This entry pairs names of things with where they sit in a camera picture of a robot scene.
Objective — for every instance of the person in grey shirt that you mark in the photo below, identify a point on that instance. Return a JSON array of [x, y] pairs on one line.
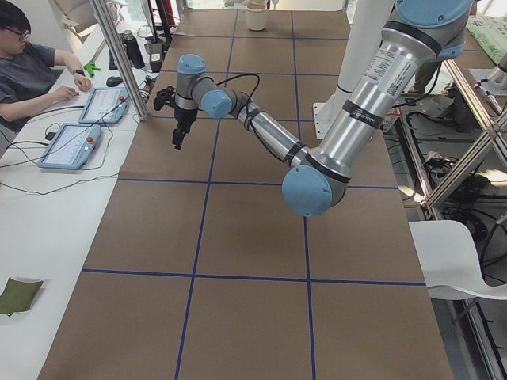
[[26, 75]]

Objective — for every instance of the black water bottle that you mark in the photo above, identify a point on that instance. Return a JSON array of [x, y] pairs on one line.
[[132, 48]]

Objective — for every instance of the blue teach pendant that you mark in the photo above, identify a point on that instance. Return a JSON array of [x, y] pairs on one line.
[[105, 105], [71, 147]]

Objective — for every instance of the black computer mouse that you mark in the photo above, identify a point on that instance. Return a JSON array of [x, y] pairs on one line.
[[113, 81]]

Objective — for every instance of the white chair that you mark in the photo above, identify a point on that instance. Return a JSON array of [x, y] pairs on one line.
[[449, 261]]

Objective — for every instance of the near blue teach pendant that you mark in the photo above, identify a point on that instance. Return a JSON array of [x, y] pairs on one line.
[[71, 147]]

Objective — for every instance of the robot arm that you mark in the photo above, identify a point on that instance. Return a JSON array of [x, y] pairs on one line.
[[388, 43]]

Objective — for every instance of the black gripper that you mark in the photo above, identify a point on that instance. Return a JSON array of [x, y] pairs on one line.
[[185, 115]]

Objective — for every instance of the white camera mast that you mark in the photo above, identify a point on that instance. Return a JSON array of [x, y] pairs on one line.
[[340, 71]]

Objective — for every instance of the green cloth pouch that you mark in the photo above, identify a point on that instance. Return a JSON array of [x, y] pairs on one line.
[[18, 295]]

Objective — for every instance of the aluminium frame post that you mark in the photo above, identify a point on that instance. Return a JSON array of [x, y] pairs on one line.
[[104, 19]]

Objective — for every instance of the cream bin with handle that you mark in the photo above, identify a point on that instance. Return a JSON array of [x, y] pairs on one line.
[[256, 15]]

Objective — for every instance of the far blue teach pendant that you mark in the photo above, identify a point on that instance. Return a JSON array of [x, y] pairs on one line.
[[105, 105]]

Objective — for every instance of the green plastic toy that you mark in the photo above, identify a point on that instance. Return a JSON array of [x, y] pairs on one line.
[[91, 68]]

